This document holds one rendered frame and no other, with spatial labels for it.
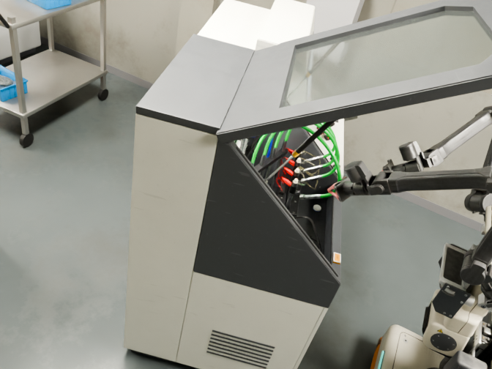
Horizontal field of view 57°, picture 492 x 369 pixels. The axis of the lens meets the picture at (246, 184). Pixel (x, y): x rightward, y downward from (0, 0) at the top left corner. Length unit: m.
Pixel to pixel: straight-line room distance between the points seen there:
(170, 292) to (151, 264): 0.18
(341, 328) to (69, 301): 1.61
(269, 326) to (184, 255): 0.53
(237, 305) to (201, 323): 0.24
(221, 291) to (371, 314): 1.39
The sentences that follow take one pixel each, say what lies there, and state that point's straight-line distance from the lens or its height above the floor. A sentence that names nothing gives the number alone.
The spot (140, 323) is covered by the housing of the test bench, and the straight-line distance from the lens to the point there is 2.33.
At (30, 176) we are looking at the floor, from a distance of 3.62.
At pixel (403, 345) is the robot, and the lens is 2.71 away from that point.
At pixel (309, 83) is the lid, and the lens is 1.61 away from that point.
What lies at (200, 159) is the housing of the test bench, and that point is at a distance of 1.54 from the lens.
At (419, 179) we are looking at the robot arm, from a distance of 1.57.
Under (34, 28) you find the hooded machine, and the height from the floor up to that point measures 0.27.
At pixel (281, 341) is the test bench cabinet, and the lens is 2.19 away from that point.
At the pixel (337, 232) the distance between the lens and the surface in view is 2.06.
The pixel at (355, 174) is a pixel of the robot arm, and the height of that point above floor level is 1.39.
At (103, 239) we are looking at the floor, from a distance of 3.11.
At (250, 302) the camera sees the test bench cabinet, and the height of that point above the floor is 0.70.
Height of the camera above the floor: 2.27
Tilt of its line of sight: 38 degrees down
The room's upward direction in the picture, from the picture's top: 14 degrees clockwise
